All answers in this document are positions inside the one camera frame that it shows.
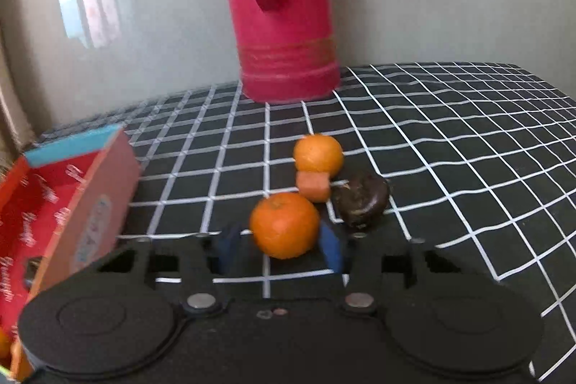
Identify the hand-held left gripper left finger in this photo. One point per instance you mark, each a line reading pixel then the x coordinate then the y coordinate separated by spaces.
pixel 227 247

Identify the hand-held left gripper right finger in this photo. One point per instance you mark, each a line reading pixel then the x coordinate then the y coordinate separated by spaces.
pixel 332 247

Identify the green and red cardboard box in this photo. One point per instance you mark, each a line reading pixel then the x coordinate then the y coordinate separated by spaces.
pixel 58 226

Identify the dark chocolate doughnut right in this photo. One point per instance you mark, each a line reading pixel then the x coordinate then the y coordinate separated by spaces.
pixel 361 199

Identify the orange carrot piece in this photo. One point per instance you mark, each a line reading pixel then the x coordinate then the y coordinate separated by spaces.
pixel 312 185

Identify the black white checkered tablecloth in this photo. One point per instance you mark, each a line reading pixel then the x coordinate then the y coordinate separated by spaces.
pixel 450 150

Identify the red thermos flask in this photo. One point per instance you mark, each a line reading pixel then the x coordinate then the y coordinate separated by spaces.
pixel 281 28

